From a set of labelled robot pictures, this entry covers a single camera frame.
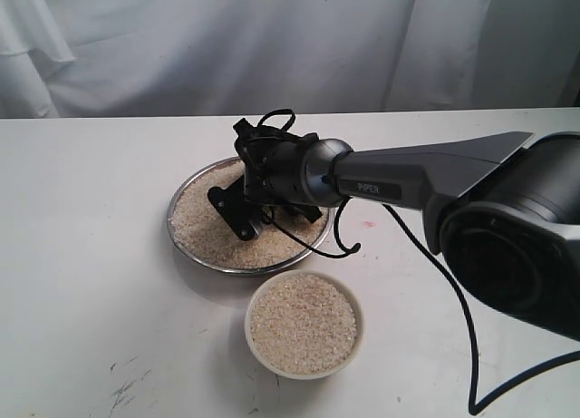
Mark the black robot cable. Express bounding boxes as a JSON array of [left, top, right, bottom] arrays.
[[253, 109, 580, 415]]

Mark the white fabric backdrop curtain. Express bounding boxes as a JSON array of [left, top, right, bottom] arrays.
[[1, 0, 579, 118]]

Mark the round steel rice plate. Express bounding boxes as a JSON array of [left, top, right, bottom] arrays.
[[167, 157, 312, 277]]

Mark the white bowl of rice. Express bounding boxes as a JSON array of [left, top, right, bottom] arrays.
[[244, 269, 364, 381]]

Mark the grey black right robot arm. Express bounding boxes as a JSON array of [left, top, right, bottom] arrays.
[[234, 120, 579, 339]]

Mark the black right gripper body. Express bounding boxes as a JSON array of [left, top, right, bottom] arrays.
[[233, 117, 322, 223]]

